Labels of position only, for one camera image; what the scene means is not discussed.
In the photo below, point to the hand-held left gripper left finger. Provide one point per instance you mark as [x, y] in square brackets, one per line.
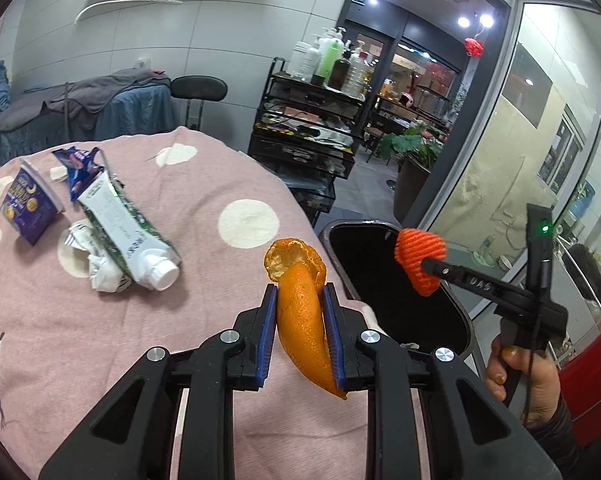
[265, 340]

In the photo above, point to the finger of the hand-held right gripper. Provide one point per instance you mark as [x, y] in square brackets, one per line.
[473, 285]

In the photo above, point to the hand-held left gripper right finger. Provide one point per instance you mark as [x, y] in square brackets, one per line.
[333, 340]

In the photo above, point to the orange peel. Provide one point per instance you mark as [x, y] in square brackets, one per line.
[300, 320]

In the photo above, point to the orange foam fruit net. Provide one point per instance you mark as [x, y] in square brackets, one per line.
[420, 252]

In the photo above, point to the black trash bin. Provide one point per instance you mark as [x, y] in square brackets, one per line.
[380, 280]

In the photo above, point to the person's right forearm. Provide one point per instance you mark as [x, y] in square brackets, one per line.
[560, 447]

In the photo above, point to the person's right hand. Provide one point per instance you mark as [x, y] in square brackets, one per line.
[544, 385]

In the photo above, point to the red glossy object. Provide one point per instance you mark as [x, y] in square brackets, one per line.
[595, 385]

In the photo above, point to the pink polka dot blanket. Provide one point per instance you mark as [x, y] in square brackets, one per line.
[205, 270]

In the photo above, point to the glass door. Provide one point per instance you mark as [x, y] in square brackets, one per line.
[480, 160]

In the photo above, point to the clear plastic box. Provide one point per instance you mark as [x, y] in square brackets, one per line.
[313, 195]

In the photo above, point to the potted green plant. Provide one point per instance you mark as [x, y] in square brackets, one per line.
[410, 142]

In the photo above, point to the green white milk carton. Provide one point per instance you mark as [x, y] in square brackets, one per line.
[125, 235]

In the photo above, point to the crumpled white paper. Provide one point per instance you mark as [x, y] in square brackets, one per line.
[98, 274]

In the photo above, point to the wooden bar stool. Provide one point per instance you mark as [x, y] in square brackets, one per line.
[374, 132]

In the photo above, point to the black mesh cart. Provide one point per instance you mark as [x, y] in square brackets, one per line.
[300, 152]

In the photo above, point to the red white helmet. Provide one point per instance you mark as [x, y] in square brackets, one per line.
[407, 99]

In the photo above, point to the clear plastic bottle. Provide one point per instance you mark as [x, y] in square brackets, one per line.
[356, 77]

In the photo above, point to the red hanging ornament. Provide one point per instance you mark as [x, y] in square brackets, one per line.
[473, 46]

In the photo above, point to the dark brown bottle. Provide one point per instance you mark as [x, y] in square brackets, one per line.
[340, 72]

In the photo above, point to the blue snack wrapper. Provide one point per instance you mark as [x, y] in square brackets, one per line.
[78, 165]

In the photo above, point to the blue skirted massage bed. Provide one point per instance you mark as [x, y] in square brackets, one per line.
[145, 110]

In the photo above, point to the black round stool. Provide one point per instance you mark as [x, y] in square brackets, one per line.
[198, 87]

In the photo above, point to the ceiling spotlight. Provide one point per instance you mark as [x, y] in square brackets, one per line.
[486, 20]
[463, 21]

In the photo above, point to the small white scrap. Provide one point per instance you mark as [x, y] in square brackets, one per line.
[56, 174]

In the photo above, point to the green pump bottle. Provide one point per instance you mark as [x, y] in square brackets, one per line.
[330, 57]

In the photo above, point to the dark blue yogurt cup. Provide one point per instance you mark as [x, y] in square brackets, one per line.
[30, 205]

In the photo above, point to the white jug bottle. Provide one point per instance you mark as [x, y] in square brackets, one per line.
[303, 62]

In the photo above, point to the white pump bottle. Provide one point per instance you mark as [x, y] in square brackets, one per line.
[318, 40]

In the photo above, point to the grey blanket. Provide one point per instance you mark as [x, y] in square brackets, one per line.
[95, 90]

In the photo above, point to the small white container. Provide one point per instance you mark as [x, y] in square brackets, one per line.
[143, 63]

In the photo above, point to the white curved pipe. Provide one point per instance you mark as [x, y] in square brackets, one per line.
[130, 2]

